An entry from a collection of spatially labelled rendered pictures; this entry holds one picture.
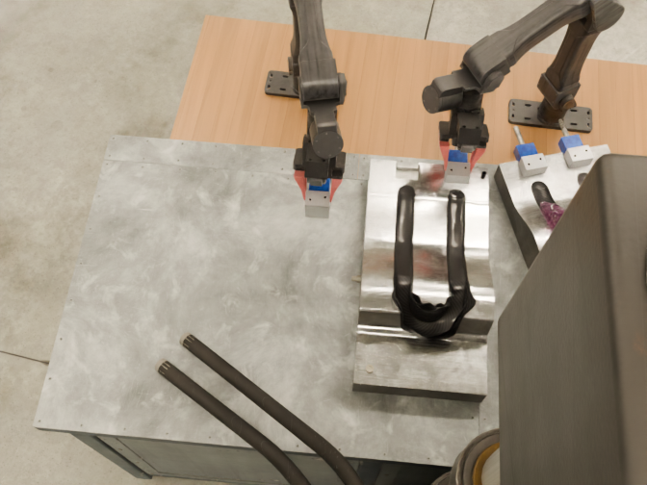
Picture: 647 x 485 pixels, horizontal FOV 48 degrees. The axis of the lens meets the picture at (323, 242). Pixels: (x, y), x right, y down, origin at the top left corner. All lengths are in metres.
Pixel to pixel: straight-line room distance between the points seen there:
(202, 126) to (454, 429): 0.91
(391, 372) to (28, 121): 1.94
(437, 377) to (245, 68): 0.92
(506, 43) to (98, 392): 1.06
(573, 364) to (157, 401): 1.27
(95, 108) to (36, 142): 0.25
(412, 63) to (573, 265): 1.60
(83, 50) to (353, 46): 1.47
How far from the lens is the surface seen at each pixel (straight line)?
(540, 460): 0.38
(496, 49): 1.48
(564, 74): 1.70
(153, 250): 1.66
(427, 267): 1.50
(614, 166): 0.32
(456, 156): 1.64
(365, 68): 1.90
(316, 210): 1.51
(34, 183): 2.83
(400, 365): 1.47
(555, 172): 1.73
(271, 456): 1.40
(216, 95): 1.86
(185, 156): 1.77
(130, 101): 2.93
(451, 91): 1.47
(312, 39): 1.39
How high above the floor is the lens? 2.26
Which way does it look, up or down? 64 degrees down
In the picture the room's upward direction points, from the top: straight up
